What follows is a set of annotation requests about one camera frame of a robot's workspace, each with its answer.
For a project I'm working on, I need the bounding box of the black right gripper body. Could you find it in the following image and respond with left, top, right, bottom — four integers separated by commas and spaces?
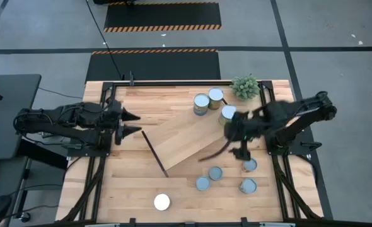
224, 110, 263, 143

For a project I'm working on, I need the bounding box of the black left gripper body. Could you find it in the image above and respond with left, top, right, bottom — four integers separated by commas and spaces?
106, 100, 124, 146

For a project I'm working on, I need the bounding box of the short green tuna fish can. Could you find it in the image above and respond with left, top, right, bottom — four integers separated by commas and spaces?
208, 166, 224, 182

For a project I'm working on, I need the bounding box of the tall carrots can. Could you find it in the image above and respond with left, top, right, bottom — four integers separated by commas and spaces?
218, 105, 237, 126

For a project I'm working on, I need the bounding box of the short green peas can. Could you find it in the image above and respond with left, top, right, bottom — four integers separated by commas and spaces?
195, 176, 211, 192

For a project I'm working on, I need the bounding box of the tall peaches can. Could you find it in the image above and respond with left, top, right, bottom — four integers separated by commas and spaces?
207, 87, 224, 110

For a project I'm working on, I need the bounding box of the tall mixed vegetables can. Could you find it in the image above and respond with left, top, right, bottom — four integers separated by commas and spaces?
193, 93, 211, 117

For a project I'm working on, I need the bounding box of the tall red tomato can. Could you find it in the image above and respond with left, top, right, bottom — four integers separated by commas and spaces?
153, 193, 171, 211

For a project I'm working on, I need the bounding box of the short can grey lid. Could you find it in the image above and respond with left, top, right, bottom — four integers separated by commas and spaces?
242, 157, 259, 173
239, 178, 258, 194

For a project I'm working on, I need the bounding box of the bushy succulent in white pot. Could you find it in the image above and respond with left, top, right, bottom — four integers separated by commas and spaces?
230, 74, 261, 101

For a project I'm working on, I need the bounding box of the black hazard-striped floor mat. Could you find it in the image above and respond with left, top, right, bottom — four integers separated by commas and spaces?
84, 49, 221, 81
103, 1, 222, 33

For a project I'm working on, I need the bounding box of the black desk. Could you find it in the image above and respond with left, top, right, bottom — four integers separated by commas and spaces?
0, 74, 42, 161

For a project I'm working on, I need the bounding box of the black power plug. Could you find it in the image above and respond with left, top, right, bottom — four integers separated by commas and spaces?
17, 211, 32, 223

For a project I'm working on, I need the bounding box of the wooden shelf black metal frame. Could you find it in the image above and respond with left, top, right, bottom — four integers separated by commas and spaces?
141, 91, 242, 178

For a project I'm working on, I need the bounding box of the black aluminium rig frame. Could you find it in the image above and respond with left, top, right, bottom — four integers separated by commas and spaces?
59, 80, 324, 223

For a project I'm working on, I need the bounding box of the grey floor cable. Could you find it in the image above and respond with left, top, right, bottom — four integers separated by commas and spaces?
37, 86, 83, 100

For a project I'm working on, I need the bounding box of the black floor cable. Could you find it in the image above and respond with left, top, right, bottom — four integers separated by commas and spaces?
84, 0, 125, 80

